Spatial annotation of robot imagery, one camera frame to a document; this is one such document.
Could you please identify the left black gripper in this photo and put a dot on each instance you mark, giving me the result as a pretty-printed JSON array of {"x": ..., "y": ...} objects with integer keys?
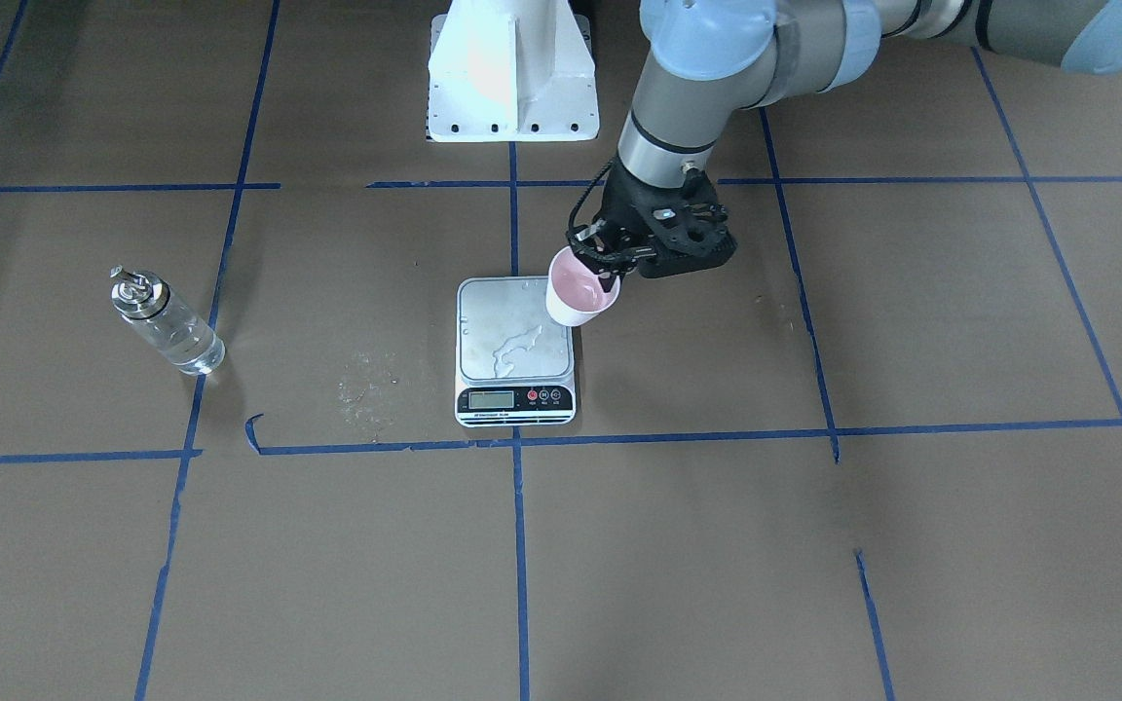
[{"x": 626, "y": 207}]

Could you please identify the pink paper cup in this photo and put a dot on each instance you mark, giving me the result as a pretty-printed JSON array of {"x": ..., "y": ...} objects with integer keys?
[{"x": 574, "y": 295}]

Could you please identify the clear glass sauce bottle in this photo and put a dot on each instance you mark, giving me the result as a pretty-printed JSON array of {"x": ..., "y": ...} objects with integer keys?
[{"x": 165, "y": 321}]

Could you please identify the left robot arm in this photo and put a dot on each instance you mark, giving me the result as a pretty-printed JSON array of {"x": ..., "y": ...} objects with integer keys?
[{"x": 709, "y": 59}]

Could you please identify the digital kitchen scale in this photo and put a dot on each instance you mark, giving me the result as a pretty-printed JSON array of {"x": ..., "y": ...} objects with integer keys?
[{"x": 514, "y": 364}]

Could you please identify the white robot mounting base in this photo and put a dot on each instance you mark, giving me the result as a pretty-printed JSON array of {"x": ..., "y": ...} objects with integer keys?
[{"x": 511, "y": 71}]

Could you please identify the blue tape grid lines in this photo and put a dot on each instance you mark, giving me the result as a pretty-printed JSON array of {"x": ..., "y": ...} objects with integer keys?
[{"x": 514, "y": 487}]

